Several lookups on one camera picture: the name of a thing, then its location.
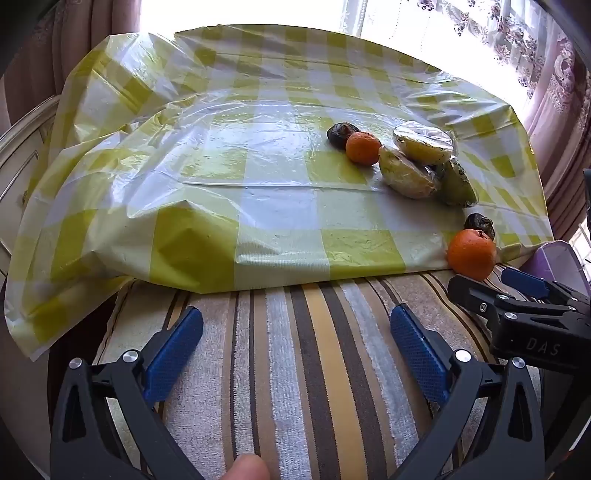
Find striped brown yellow towel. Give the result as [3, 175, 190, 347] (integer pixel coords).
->
[92, 265, 555, 480]

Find dark purple round fruit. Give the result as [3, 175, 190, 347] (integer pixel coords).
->
[327, 122, 358, 149]
[464, 212, 496, 241]

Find white cabinet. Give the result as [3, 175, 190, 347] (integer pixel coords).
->
[0, 95, 63, 278]

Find yellow white checked plastic tablecloth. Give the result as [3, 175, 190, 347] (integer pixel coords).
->
[4, 25, 555, 363]

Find orange tangerine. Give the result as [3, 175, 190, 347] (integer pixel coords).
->
[345, 131, 382, 166]
[447, 228, 498, 281]

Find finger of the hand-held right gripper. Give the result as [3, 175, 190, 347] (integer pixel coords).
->
[447, 274, 505, 324]
[501, 268, 581, 303]

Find plastic-wrapped green fruit piece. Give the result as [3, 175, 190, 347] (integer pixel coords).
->
[434, 157, 478, 207]

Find person's left hand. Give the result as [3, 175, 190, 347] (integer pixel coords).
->
[217, 453, 271, 480]

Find plastic-wrapped yellow fruit half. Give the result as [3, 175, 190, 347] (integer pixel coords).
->
[379, 145, 441, 200]
[392, 121, 457, 166]

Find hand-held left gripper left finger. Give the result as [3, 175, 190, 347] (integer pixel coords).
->
[50, 307, 206, 480]

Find pink curtain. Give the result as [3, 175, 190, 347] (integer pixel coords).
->
[517, 28, 591, 232]
[0, 0, 144, 125]

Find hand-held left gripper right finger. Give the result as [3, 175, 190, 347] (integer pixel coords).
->
[390, 305, 546, 480]

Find floral lace curtain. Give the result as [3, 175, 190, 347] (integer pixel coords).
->
[411, 0, 573, 100]

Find purple box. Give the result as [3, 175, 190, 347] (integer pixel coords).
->
[522, 242, 587, 288]

